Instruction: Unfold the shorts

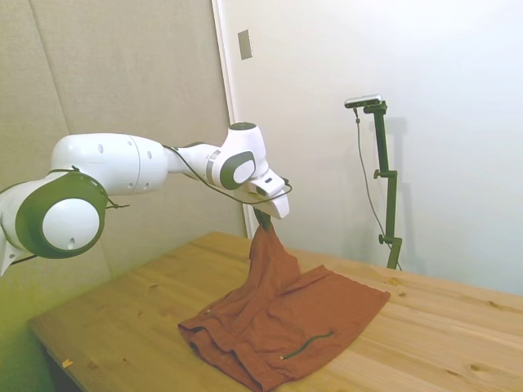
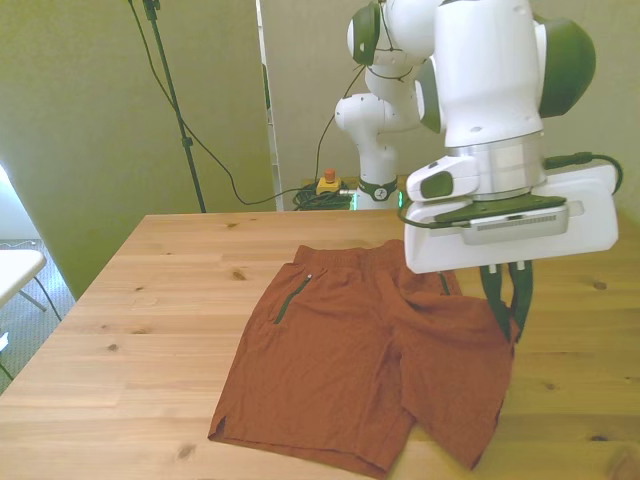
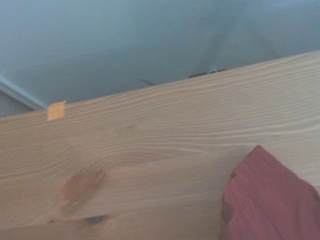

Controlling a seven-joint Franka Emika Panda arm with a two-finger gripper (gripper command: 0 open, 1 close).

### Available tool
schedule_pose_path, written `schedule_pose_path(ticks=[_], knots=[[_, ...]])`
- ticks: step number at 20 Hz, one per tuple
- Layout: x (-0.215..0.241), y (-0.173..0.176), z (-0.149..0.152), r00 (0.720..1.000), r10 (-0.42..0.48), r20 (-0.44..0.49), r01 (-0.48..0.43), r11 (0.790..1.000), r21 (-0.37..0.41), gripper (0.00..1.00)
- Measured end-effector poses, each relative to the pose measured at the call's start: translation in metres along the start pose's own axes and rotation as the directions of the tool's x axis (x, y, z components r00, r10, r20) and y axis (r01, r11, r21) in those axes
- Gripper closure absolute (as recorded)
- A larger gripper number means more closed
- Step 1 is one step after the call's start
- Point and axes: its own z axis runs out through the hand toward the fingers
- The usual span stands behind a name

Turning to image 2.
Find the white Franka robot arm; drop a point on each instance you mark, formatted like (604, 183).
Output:
(480, 75)

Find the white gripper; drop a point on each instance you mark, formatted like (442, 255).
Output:
(590, 225)

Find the yellow emergency stop button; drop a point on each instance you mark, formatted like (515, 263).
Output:
(327, 186)

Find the dark tripod pole stand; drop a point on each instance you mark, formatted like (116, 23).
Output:
(172, 95)

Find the white folding chair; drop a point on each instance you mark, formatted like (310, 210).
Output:
(17, 270)

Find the white partition edge strip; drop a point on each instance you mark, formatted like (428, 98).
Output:
(274, 150)

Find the rust orange shorts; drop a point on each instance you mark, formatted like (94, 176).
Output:
(325, 360)

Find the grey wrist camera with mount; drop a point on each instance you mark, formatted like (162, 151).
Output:
(515, 227)

